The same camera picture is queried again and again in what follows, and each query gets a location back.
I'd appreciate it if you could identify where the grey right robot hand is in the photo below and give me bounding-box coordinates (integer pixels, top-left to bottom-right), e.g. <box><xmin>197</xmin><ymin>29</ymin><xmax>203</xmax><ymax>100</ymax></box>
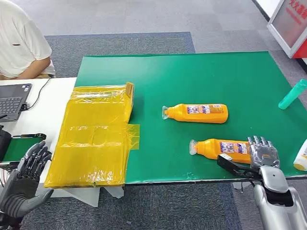
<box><xmin>216</xmin><ymin>136</ymin><xmax>281</xmax><ymax>179</ymax></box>

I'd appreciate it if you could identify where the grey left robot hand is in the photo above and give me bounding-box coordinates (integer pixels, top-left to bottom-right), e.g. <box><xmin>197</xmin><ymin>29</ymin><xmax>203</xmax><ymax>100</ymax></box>
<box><xmin>0</xmin><ymin>141</ymin><xmax>54</xmax><ymax>220</ymax></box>

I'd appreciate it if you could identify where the orange bottle with clear cap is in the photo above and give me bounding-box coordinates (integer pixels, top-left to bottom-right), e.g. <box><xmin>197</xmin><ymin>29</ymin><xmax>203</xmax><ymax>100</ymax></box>
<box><xmin>188</xmin><ymin>138</ymin><xmax>251</xmax><ymax>165</ymax></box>
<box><xmin>162</xmin><ymin>103</ymin><xmax>228</xmax><ymax>125</ymax></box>

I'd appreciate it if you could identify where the white and yellow bottle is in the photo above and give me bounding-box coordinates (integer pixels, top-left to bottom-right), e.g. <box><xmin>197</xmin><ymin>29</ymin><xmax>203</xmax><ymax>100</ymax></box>
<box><xmin>293</xmin><ymin>139</ymin><xmax>307</xmax><ymax>173</ymax></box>

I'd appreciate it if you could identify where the teal plastic bottle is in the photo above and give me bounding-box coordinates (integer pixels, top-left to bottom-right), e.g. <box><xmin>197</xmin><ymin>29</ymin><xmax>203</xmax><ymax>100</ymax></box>
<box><xmin>278</xmin><ymin>79</ymin><xmax>307</xmax><ymax>111</ymax></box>

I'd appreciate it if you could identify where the small green belt conveyor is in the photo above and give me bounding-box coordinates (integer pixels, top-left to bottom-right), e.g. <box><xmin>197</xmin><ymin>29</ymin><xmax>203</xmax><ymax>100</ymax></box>
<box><xmin>0</xmin><ymin>126</ymin><xmax>47</xmax><ymax>169</ymax></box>

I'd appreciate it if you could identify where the white side table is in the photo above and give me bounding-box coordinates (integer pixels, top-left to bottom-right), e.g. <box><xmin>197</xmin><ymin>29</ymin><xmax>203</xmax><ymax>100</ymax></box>
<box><xmin>0</xmin><ymin>77</ymin><xmax>126</xmax><ymax>208</ymax></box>

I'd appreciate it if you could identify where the grey laptop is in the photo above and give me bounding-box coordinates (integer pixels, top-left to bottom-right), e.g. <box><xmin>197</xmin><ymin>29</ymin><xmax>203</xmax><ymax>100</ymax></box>
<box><xmin>0</xmin><ymin>83</ymin><xmax>33</xmax><ymax>123</ymax></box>

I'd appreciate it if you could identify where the green table mat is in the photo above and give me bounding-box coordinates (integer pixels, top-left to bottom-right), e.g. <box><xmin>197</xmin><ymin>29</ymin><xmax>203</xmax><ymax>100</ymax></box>
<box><xmin>75</xmin><ymin>51</ymin><xmax>307</xmax><ymax>185</ymax></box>

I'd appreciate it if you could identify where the yellow plastic-wrapped box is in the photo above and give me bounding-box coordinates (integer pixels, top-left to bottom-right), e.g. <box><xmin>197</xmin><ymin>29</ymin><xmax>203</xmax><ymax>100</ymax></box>
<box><xmin>44</xmin><ymin>82</ymin><xmax>141</xmax><ymax>189</ymax></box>

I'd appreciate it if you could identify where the white and red display stand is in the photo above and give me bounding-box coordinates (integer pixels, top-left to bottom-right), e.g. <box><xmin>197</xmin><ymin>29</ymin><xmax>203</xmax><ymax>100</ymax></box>
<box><xmin>266</xmin><ymin>0</ymin><xmax>307</xmax><ymax>60</ymax></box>

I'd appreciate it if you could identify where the person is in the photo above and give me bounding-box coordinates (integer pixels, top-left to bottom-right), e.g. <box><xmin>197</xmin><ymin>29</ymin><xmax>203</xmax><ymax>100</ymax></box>
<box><xmin>0</xmin><ymin>0</ymin><xmax>56</xmax><ymax>81</ymax></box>

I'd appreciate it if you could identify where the black laptop cable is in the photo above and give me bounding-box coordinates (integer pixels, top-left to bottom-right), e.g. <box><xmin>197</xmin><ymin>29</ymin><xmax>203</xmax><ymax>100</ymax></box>
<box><xmin>21</xmin><ymin>78</ymin><xmax>51</xmax><ymax>111</ymax></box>

